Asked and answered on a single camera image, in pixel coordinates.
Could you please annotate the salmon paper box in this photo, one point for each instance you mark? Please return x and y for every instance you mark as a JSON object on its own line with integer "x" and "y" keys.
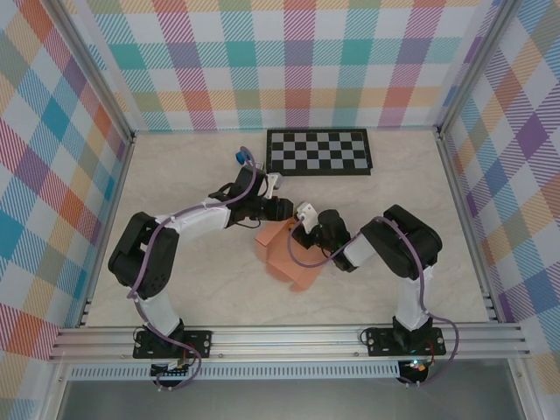
{"x": 284, "y": 262}

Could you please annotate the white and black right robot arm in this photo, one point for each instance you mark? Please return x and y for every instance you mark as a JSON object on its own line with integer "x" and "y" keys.
{"x": 407, "y": 245}

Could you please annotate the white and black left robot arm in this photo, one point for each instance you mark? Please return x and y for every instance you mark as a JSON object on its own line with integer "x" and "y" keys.
{"x": 144, "y": 258}

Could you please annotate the small blue block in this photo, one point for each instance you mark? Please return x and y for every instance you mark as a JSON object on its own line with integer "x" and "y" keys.
{"x": 240, "y": 158}

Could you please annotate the black grey checkerboard panel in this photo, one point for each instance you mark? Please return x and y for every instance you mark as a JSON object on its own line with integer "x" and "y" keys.
{"x": 315, "y": 153}

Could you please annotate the grey metal panel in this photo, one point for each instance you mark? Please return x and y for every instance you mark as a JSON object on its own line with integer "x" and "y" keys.
{"x": 284, "y": 400}

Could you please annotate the small controller circuit board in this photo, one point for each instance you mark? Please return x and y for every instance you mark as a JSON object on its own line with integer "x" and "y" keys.
{"x": 415, "y": 366}
{"x": 172, "y": 369}

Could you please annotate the aluminium mounting rail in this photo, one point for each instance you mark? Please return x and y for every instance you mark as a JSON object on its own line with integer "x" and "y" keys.
{"x": 284, "y": 341}

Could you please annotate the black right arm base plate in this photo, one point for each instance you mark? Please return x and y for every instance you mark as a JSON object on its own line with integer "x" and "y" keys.
{"x": 378, "y": 343}

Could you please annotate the aluminium table side rail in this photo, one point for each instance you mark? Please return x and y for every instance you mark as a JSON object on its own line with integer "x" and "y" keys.
{"x": 468, "y": 227}
{"x": 107, "y": 227}

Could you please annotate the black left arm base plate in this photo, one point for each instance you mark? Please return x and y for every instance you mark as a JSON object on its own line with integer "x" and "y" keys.
{"x": 201, "y": 341}

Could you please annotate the aluminium frame post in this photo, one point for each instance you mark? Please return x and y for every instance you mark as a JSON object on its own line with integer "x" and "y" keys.
{"x": 479, "y": 70}
{"x": 94, "y": 72}

